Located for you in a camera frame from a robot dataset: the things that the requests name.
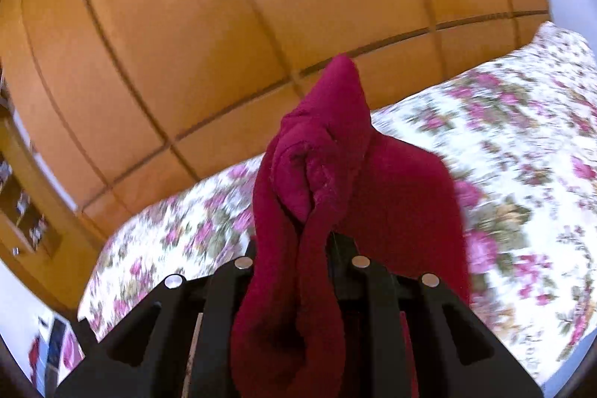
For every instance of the floral bedspread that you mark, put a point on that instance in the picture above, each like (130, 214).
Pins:
(517, 134)

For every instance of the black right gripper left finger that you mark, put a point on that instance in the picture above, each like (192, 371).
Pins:
(174, 343)

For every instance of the dark red knit sweater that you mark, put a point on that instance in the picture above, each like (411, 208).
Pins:
(329, 170)

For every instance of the wooden wardrobe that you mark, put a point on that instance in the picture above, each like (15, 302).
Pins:
(124, 102)

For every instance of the wooden shelf unit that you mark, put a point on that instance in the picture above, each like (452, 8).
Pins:
(23, 202)

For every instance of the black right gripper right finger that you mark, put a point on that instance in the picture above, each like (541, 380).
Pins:
(414, 337)

